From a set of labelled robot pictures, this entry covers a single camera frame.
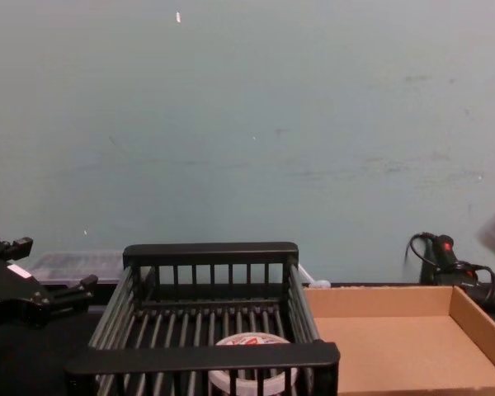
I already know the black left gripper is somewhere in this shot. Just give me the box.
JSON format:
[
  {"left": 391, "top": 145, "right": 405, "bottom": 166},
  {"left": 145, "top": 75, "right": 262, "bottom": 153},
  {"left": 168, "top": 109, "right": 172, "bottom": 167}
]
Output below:
[{"left": 0, "top": 236, "right": 100, "bottom": 331}]

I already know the white tape roll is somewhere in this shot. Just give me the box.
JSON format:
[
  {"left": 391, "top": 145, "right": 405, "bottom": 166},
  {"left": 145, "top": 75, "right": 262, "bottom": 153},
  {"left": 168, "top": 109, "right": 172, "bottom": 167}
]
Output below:
[{"left": 209, "top": 333, "right": 300, "bottom": 394}]

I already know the clear plastic case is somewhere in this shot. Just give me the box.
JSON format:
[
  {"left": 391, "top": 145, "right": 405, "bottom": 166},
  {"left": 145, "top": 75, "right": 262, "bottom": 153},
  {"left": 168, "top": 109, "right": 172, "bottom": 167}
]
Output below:
[{"left": 26, "top": 249, "right": 125, "bottom": 287}]

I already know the black rack with steel bars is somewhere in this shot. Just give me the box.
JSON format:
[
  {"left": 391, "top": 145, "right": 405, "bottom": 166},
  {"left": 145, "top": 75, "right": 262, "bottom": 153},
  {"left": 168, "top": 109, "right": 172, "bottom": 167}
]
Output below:
[{"left": 64, "top": 241, "right": 342, "bottom": 396}]

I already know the small white plastic piece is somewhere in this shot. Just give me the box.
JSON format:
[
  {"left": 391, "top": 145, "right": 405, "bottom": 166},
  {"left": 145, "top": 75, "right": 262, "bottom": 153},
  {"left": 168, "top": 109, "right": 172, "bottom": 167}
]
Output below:
[{"left": 297, "top": 263, "right": 332, "bottom": 290}]

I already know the shallow brown cardboard tray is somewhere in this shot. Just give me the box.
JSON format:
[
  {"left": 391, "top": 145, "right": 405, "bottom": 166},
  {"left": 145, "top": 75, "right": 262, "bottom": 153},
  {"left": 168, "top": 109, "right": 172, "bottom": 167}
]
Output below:
[{"left": 302, "top": 285, "right": 495, "bottom": 396}]

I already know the plain pale wall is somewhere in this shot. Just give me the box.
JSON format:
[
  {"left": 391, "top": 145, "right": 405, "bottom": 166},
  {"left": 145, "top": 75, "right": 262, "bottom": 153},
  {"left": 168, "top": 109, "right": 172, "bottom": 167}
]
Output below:
[{"left": 0, "top": 0, "right": 495, "bottom": 285}]

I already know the black tool cable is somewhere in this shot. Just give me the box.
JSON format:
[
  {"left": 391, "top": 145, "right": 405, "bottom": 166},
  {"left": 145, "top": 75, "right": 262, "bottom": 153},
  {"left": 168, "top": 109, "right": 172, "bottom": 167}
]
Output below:
[{"left": 406, "top": 232, "right": 495, "bottom": 309}]

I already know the black corded tool red switch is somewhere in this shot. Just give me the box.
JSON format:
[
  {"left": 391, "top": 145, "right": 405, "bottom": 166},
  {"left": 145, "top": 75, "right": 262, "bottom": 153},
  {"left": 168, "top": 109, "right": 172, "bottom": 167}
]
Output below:
[{"left": 419, "top": 233, "right": 495, "bottom": 315}]

